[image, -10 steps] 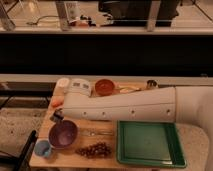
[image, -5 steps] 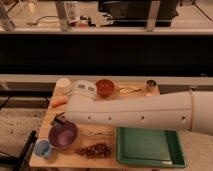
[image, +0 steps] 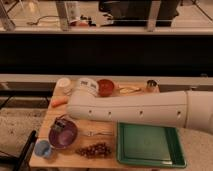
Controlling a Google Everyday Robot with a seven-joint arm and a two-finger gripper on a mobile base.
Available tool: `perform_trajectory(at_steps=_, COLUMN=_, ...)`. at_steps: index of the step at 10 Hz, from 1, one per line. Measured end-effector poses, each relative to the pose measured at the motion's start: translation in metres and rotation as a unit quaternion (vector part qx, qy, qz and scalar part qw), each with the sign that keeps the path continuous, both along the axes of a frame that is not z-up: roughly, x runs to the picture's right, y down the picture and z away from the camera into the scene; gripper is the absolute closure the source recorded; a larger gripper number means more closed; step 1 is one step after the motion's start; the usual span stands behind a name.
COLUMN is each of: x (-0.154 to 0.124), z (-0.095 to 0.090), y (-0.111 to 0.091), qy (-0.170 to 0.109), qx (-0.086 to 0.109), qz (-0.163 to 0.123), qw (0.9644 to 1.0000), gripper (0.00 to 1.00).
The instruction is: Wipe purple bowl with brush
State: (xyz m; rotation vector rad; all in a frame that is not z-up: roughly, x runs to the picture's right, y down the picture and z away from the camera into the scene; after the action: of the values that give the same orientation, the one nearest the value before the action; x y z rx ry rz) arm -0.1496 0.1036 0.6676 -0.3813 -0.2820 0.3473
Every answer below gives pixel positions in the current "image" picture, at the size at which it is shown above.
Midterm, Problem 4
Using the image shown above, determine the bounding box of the orange carrot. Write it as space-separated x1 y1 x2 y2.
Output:
51 97 68 108

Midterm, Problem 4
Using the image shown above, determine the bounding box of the green tray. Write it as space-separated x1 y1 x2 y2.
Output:
116 123 187 168

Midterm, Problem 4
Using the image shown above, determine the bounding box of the yellow banana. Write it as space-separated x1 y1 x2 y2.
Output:
119 86 141 94

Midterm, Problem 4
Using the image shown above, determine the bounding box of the purple bowl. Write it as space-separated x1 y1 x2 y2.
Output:
48 120 78 149

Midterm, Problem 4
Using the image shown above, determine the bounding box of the metal cup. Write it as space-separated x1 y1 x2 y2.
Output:
146 80 157 92

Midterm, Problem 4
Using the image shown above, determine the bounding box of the bunch of dark grapes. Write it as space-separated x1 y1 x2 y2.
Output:
76 142 112 158

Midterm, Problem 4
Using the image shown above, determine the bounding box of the silver fork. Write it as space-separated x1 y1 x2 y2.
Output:
83 131 113 137

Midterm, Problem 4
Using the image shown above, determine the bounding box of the black chair back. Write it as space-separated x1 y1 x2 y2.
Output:
12 130 36 171

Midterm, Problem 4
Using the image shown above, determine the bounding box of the blue cup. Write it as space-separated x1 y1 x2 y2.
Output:
34 140 52 158

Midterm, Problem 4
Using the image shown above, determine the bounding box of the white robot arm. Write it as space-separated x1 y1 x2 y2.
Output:
56 78 213 134

